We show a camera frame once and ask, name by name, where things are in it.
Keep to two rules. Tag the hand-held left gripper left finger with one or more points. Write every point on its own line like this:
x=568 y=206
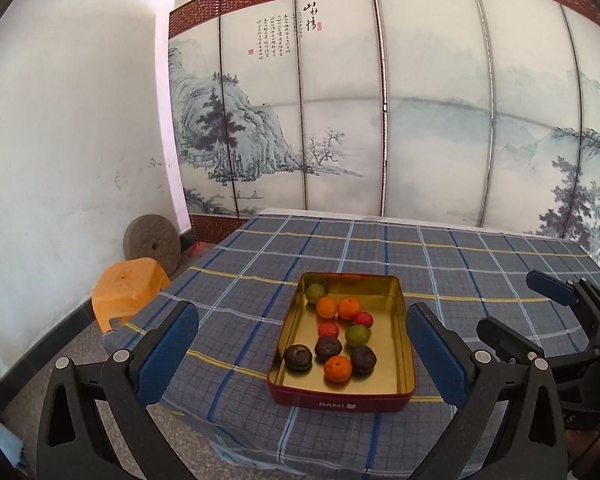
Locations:
x=172 y=350

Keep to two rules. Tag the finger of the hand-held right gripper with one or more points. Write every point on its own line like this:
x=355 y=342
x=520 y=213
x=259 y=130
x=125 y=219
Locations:
x=550 y=285
x=500 y=335

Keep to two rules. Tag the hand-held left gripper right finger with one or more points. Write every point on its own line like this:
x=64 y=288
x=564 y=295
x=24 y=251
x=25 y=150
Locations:
x=432 y=355

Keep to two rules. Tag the red and gold tin box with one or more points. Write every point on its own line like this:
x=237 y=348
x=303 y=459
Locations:
x=385 y=360

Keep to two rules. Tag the green fruit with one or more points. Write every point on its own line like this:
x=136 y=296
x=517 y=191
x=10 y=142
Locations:
x=357 y=335
x=316 y=292

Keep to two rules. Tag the orange tangerine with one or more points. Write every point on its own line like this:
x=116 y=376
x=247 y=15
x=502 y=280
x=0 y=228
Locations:
x=349 y=308
x=326 y=307
x=338 y=368

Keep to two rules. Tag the dark brown fruit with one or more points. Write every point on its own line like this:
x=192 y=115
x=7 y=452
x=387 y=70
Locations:
x=298 y=358
x=329 y=347
x=363 y=359

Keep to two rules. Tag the red fruit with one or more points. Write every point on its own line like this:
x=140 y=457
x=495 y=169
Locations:
x=364 y=319
x=328 y=330

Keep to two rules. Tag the orange plastic stool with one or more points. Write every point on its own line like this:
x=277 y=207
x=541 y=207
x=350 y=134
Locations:
x=125 y=285

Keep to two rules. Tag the blue plaid tablecloth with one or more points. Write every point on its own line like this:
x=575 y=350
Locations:
x=240 y=300

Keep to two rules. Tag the round grey millstone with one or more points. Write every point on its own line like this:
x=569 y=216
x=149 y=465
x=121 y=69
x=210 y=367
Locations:
x=150 y=242

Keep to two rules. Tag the painted folding screen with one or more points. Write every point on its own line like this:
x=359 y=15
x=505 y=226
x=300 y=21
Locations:
x=430 y=110

